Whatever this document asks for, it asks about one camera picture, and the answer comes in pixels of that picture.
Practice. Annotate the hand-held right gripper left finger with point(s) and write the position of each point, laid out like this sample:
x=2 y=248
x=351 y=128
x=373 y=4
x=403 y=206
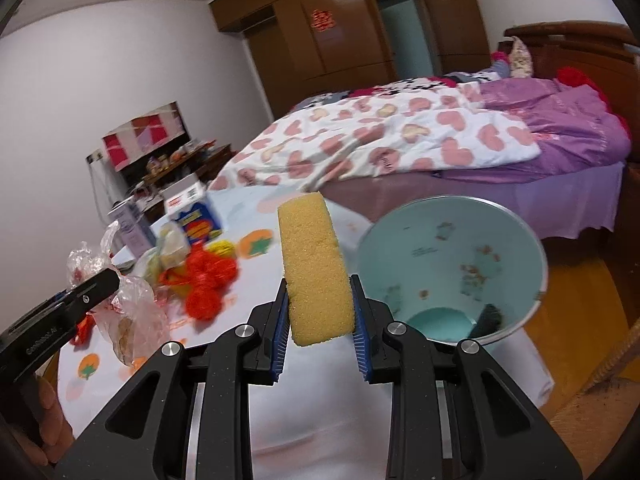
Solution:
x=280 y=330

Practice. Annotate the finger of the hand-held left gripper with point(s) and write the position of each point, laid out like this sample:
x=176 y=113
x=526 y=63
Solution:
x=95 y=290

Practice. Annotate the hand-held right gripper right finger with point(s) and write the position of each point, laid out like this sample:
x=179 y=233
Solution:
x=359 y=330

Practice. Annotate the clear plastic bag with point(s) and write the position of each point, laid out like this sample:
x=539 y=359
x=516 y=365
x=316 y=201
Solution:
x=130 y=310

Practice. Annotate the yellow sponge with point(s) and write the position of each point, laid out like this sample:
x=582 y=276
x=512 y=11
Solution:
x=312 y=270

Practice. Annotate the orange mesh bag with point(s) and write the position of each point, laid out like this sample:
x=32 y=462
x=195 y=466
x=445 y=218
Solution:
x=205 y=280

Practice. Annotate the teal round bin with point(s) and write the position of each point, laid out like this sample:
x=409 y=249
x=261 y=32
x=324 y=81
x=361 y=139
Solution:
x=440 y=260

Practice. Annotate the black scrubber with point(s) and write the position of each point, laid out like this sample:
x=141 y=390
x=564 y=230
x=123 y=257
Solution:
x=487 y=320

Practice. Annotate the person's left hand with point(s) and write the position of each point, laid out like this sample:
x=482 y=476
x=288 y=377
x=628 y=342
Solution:
x=52 y=415

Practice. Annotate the white purple carton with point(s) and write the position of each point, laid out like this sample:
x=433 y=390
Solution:
x=131 y=225

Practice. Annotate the blue yellow box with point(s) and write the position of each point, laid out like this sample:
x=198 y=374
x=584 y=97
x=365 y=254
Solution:
x=197 y=224

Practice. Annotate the white cardboard box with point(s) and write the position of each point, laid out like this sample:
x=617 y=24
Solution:
x=185 y=191

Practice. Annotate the red patchwork covered television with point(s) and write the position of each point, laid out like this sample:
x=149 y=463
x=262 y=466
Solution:
x=145 y=132

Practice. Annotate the wooden cabinet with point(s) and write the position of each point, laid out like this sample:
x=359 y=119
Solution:
x=210 y=160

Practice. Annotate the pink bed sheet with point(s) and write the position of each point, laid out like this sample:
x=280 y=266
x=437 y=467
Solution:
x=500 y=195

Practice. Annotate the heart print quilt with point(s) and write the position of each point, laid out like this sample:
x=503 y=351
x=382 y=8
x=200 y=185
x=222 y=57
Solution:
x=400 y=135

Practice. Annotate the wicker chair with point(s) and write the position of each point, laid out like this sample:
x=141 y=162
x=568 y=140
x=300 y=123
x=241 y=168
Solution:
x=615 y=355

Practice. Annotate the black white patterned blanket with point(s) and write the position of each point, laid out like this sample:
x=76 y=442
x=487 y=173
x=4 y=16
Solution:
x=475 y=77

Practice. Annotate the purple quilt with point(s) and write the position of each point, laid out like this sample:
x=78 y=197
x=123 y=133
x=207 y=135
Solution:
x=565 y=120

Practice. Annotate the wooden wardrobe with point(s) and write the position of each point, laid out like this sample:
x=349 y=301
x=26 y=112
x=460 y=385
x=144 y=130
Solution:
x=350 y=35

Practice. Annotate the grey pink clothing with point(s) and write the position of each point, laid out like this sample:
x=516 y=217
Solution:
x=500 y=64

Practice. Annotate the red paper decoration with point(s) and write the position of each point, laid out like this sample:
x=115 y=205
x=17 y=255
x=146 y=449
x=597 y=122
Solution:
x=318 y=19

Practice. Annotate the floral pillow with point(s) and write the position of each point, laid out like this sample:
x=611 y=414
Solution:
x=520 y=60

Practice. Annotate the red fluffy blanket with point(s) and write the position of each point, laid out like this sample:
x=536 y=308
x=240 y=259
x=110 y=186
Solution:
x=572 y=76

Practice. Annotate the wooden bed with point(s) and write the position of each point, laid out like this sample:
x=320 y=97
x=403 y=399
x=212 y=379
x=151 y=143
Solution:
x=575 y=55

